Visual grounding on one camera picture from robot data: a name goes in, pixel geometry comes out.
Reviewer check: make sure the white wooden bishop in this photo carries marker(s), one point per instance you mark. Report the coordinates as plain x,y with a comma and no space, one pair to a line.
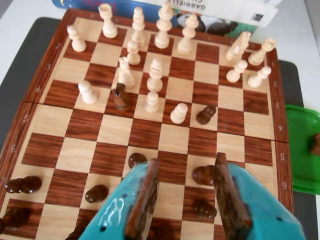
138,26
155,75

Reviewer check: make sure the book with panda cover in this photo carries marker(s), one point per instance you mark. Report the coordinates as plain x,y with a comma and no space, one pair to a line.
220,25

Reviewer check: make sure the dark wooden knight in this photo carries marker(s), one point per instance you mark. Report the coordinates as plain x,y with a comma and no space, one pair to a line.
121,98

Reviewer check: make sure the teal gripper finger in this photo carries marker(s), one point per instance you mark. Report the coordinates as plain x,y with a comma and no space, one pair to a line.
260,217
112,212

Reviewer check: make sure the green plastic tray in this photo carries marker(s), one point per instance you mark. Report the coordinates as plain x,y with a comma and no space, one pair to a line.
300,150

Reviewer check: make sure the white sheet with QR code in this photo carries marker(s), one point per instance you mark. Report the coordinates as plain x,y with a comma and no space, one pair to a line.
268,12

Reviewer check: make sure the dark wooden pawn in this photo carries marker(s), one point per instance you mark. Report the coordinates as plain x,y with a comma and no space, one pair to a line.
203,175
206,115
96,193
205,210
23,185
136,160

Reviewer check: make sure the white wooden king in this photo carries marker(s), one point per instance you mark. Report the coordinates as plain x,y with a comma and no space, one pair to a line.
163,25

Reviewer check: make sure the wooden chessboard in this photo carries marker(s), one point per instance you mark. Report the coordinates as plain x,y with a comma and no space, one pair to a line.
112,130

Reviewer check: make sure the white wooden rook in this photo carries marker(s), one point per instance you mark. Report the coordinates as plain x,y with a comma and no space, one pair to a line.
261,52
108,22

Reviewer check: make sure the white wooden pawn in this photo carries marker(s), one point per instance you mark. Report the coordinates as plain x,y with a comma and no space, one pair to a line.
133,53
152,102
76,40
178,113
236,71
258,76
87,93

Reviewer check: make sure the white wooden knight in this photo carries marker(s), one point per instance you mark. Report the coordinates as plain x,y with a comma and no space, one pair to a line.
125,73
237,48

